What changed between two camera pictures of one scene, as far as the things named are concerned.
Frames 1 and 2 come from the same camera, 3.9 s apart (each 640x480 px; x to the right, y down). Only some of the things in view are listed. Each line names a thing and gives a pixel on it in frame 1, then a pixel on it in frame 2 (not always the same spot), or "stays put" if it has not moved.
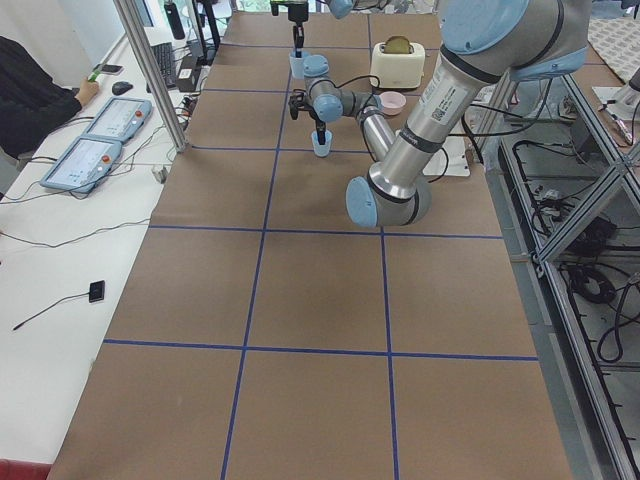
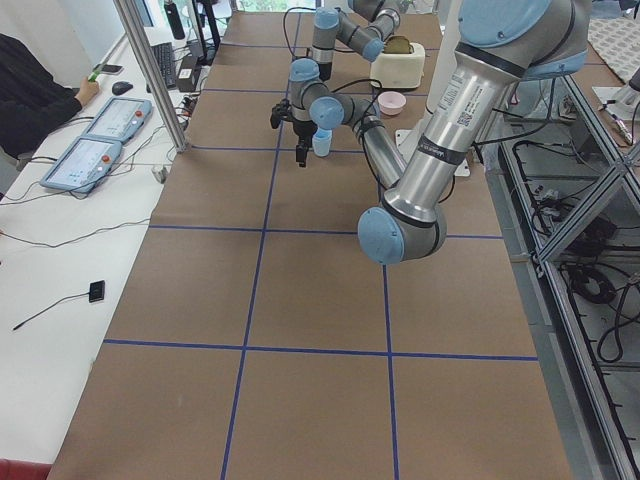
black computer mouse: x=121 y=87 stays put
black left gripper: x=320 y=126 -> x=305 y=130
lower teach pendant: x=84 y=165 stays put
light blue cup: x=322 y=150 stays put
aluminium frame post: x=152 y=77 stays put
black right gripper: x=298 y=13 -> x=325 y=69
